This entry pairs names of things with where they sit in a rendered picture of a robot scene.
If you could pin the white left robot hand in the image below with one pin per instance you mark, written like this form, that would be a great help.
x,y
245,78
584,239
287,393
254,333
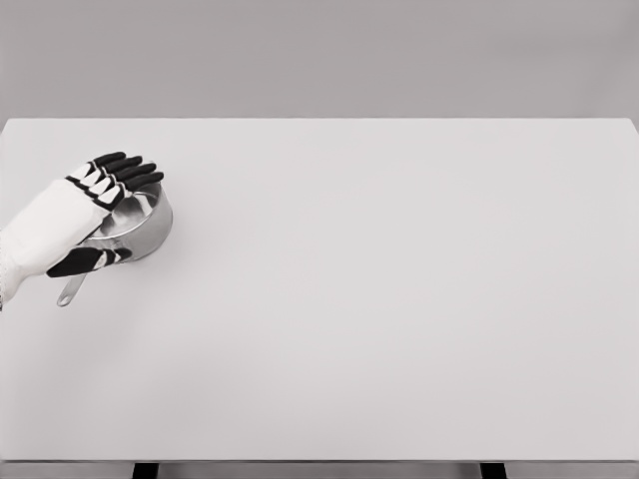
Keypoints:
x,y
60,214

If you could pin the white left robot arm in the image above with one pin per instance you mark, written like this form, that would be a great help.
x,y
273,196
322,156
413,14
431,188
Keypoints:
x,y
9,259

